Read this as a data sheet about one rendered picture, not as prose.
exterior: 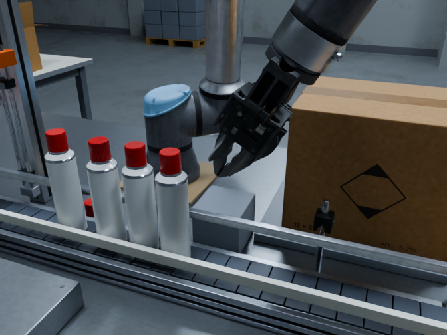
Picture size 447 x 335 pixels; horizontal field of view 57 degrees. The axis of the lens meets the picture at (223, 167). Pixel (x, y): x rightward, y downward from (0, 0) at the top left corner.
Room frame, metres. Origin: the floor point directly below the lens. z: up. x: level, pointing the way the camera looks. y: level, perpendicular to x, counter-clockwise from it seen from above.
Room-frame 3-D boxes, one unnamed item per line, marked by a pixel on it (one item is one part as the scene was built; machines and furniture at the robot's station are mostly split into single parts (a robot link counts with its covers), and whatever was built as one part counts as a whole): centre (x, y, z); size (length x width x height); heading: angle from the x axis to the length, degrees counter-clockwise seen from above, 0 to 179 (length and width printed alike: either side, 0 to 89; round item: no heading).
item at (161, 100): (0.98, 0.13, 1.00); 0.13 x 0.12 x 0.14; 105
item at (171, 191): (0.58, 0.08, 0.98); 0.05 x 0.05 x 0.20
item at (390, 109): (0.74, -0.30, 0.99); 0.30 x 0.24 x 0.27; 68
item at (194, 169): (0.98, 0.14, 0.89); 0.15 x 0.15 x 0.10
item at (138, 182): (0.60, 0.14, 0.98); 0.05 x 0.05 x 0.20
